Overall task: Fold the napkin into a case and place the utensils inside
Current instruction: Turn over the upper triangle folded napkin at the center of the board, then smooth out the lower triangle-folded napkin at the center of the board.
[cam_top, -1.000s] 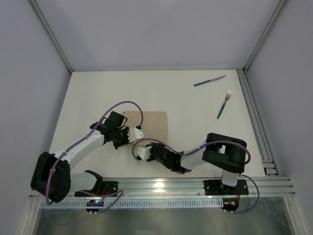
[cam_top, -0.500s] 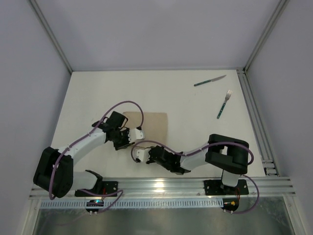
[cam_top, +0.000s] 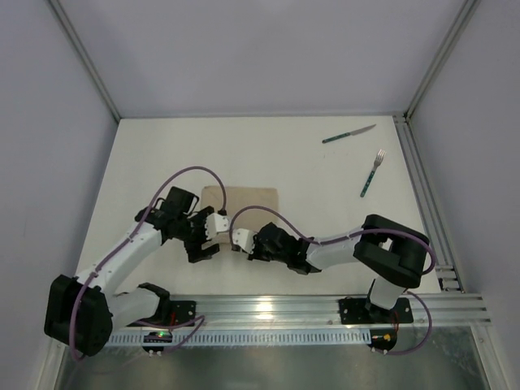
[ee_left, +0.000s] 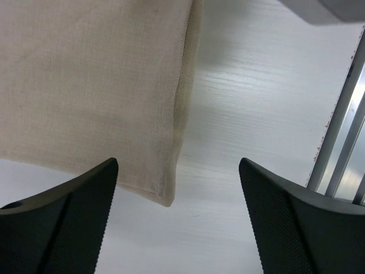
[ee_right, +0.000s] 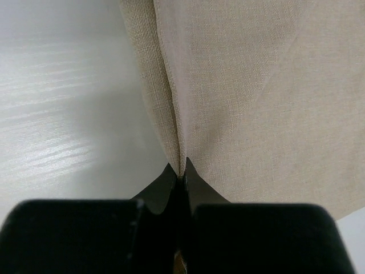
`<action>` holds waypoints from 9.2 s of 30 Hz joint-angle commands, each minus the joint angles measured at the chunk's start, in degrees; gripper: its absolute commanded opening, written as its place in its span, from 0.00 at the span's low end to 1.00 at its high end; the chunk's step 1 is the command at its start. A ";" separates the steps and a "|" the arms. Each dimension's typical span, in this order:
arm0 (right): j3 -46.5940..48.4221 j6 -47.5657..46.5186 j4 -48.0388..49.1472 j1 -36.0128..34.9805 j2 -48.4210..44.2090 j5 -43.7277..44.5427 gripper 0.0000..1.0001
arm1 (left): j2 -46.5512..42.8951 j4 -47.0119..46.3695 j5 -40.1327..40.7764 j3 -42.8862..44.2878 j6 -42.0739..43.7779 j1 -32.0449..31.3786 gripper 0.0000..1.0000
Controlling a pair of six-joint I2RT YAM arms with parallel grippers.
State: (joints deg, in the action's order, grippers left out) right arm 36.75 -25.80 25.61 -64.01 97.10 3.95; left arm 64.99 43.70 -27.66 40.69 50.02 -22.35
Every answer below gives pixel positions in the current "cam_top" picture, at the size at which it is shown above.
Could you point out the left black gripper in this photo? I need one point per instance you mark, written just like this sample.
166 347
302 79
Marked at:
199 234

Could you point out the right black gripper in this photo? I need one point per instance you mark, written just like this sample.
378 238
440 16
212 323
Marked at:
260 244

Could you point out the beige cloth napkin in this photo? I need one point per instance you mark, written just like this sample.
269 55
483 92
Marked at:
237 198

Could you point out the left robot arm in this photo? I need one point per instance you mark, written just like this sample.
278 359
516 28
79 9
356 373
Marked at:
84 310

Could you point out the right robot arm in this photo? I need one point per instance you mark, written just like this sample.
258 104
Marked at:
394 252

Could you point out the left black controller board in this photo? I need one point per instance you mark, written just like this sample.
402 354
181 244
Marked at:
155 342

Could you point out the black controller board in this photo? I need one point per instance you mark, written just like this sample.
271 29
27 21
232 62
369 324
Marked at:
155 342
382 340

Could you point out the right black controller board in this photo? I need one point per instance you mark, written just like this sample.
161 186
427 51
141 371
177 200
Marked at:
382 340

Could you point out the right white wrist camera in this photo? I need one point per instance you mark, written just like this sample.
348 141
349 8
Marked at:
243 240

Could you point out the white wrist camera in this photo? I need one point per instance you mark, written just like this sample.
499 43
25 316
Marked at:
216 224
243 240

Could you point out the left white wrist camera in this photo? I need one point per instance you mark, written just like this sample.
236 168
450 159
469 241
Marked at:
216 224

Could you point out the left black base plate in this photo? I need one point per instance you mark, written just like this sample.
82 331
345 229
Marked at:
171 314

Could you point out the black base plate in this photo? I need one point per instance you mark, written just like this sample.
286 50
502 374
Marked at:
358 311
171 314

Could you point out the slotted grey cable duct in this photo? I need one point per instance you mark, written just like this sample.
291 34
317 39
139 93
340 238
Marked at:
133 337

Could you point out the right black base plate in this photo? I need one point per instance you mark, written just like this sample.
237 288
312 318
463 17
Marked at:
358 311

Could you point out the green handled fork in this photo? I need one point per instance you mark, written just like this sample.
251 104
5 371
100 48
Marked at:
376 164

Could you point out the green handled knife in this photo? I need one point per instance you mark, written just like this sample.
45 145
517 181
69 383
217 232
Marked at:
348 134

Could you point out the aluminium mounting rail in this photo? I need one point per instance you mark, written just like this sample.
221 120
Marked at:
323 311

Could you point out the right side aluminium rail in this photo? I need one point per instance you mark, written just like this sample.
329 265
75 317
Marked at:
446 268

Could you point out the left aluminium frame post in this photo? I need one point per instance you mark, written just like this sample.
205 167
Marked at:
78 46

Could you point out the aluminium frame post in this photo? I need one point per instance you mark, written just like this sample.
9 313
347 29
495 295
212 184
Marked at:
442 54
78 46

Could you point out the right aluminium frame post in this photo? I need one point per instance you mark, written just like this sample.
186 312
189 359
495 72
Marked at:
442 54

